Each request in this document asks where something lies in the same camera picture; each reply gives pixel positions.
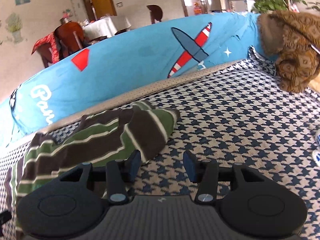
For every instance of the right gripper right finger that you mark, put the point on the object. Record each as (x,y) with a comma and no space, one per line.
(247,201)

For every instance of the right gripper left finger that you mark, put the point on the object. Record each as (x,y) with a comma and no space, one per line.
(76,201)

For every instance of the green brown striped shirt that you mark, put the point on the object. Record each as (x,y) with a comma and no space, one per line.
(100,138)

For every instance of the blue white object on seat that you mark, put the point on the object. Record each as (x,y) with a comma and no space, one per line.
(316,152)

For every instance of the blue printed sofa back cover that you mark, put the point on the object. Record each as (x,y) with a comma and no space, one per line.
(123,63)

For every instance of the red patterned cloth on chair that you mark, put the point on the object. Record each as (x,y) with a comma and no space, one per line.
(47,48)

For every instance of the dark wooden dining chair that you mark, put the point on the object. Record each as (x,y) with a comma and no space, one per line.
(70,38)

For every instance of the brown plush toy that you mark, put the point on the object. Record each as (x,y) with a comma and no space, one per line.
(293,37)

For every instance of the white clothed dining table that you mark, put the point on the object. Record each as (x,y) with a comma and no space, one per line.
(106,27)

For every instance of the white chest freezer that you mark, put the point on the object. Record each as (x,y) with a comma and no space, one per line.
(241,5)

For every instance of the dark wooden chair right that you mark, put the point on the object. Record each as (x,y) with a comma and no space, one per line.
(156,13)

